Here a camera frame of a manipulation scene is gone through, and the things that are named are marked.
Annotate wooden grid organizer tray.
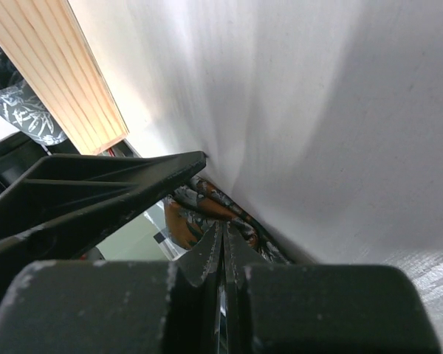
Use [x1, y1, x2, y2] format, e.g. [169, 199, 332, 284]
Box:
[0, 1, 128, 155]

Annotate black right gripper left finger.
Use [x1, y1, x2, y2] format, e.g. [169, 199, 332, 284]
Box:
[0, 223, 222, 353]

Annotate rolled grey leaf-pattern tie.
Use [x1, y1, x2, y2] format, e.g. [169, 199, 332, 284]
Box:
[0, 47, 68, 146]

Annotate orange grey patterned tie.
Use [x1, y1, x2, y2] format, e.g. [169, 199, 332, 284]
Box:
[163, 176, 292, 264]

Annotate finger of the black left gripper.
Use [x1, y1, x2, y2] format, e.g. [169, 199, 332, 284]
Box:
[0, 151, 206, 269]

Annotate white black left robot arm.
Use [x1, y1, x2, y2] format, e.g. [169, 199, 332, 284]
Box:
[0, 133, 206, 268]

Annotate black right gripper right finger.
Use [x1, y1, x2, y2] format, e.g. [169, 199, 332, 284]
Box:
[222, 224, 442, 353]

